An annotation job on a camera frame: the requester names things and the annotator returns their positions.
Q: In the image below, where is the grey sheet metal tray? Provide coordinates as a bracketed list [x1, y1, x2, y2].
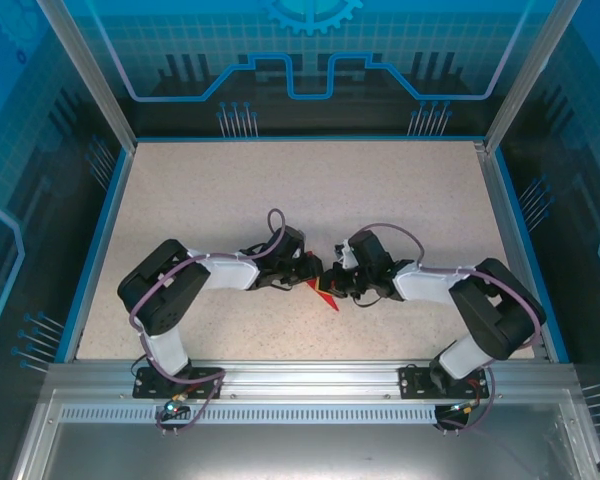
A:
[9, 389, 600, 480]

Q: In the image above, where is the small adapter with green light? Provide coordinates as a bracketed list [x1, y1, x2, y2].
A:
[162, 392, 189, 417]
[447, 397, 481, 417]

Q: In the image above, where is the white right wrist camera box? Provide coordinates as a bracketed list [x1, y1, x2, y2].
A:
[333, 239, 362, 270]

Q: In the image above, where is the long aluminium profile rail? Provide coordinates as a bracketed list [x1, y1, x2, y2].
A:
[47, 358, 576, 400]

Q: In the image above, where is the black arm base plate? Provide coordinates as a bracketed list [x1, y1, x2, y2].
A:
[132, 366, 225, 400]
[398, 364, 490, 400]

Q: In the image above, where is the slotted grey cable duct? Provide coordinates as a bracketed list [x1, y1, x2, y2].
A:
[59, 405, 439, 424]

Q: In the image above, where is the short aluminium profile rail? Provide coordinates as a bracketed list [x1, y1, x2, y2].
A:
[472, 141, 554, 361]

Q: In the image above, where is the aluminium frame post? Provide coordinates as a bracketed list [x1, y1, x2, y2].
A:
[34, 0, 139, 151]
[484, 0, 581, 154]

